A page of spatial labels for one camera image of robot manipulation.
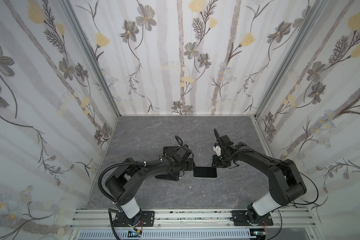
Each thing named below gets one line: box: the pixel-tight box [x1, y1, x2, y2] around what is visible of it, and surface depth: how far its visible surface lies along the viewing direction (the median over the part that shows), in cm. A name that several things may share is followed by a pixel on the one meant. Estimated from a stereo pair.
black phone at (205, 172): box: [193, 166, 217, 178], surface depth 97 cm
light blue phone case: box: [193, 166, 218, 179], surface depth 95 cm
